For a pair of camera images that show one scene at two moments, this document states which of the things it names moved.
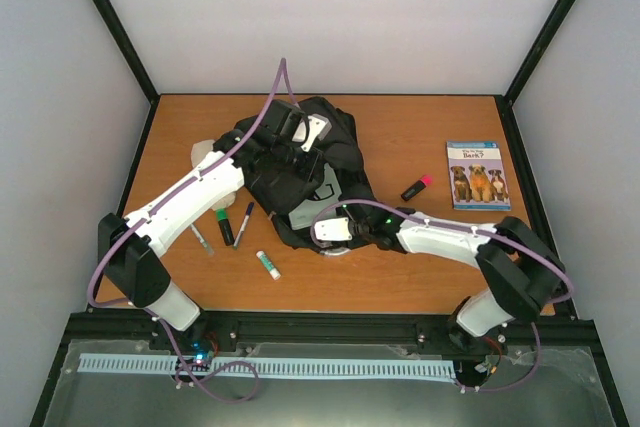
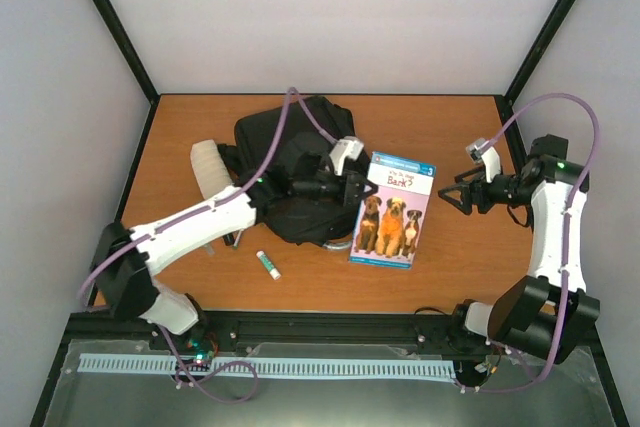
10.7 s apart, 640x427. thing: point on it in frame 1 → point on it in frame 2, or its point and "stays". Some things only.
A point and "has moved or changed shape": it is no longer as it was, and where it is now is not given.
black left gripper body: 300,170 → 308,189
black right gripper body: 363,231 → 488,200
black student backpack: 342,150 has moved or changed shape
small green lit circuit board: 200,351 stays
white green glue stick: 267,263 stays
